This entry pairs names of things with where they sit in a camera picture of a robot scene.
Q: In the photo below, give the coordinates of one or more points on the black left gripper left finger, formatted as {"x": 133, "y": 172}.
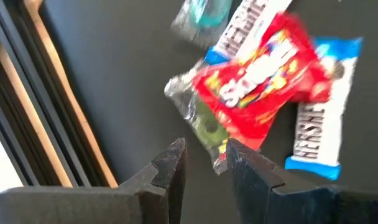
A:
{"x": 158, "y": 193}

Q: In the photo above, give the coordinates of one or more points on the clear green candy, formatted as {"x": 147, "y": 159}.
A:
{"x": 204, "y": 121}

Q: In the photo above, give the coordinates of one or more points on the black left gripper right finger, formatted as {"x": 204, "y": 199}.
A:
{"x": 257, "y": 193}

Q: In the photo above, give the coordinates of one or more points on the clear teal candy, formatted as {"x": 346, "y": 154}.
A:
{"x": 201, "y": 18}

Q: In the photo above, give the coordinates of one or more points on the black table mat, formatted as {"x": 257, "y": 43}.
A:
{"x": 130, "y": 77}

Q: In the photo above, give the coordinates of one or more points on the red Skittles packet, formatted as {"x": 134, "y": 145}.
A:
{"x": 254, "y": 77}

